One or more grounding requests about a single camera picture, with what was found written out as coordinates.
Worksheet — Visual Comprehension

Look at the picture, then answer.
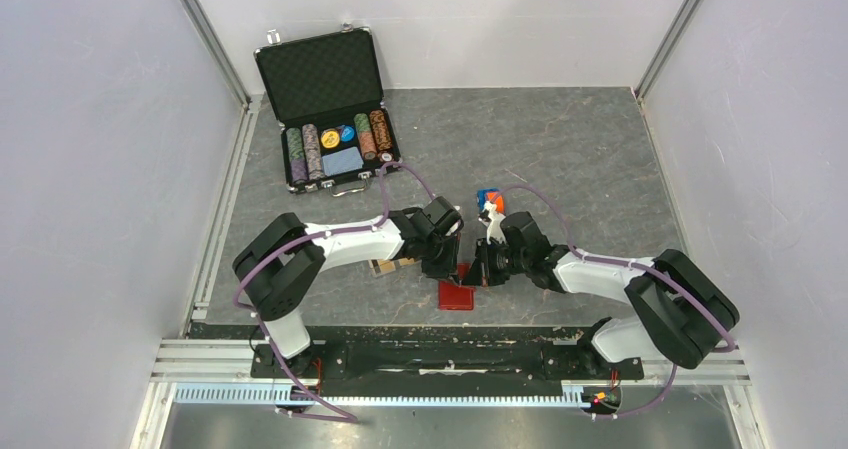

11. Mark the clear box with black cards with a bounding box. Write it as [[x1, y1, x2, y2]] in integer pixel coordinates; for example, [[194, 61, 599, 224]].
[[369, 258, 420, 277]]

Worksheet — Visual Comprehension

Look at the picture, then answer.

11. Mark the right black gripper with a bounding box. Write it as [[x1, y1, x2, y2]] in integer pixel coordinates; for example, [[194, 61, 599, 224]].
[[461, 238, 529, 287]]

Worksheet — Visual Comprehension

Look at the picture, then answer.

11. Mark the blue card deck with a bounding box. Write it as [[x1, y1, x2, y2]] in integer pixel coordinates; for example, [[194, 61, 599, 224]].
[[322, 147, 364, 176]]

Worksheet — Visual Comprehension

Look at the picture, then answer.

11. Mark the black poker chip case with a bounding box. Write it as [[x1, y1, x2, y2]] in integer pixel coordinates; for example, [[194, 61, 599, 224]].
[[254, 27, 402, 194]]

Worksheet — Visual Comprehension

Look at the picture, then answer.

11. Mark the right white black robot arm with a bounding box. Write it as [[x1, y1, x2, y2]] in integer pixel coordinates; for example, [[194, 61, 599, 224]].
[[462, 209, 740, 377]]

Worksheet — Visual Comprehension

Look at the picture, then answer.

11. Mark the blue poker chip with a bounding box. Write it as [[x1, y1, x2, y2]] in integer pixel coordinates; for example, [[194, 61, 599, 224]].
[[338, 125, 357, 143]]

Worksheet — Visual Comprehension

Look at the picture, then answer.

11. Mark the blue orange tape dispenser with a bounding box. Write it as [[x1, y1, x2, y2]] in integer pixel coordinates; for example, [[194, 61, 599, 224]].
[[476, 188, 506, 214]]

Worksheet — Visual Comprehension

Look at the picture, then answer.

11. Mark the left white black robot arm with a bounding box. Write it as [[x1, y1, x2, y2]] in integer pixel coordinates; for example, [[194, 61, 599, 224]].
[[232, 197, 463, 377]]

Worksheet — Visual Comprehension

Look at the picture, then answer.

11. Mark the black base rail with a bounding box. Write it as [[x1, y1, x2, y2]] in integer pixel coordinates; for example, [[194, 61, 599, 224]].
[[287, 326, 666, 398]]

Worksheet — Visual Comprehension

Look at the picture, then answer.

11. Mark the yellow poker chip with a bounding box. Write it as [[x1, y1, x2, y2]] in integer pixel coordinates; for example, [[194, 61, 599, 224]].
[[320, 128, 341, 149]]

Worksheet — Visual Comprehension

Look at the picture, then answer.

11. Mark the red leather card holder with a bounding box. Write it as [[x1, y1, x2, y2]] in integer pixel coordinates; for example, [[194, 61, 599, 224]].
[[438, 281, 475, 311]]

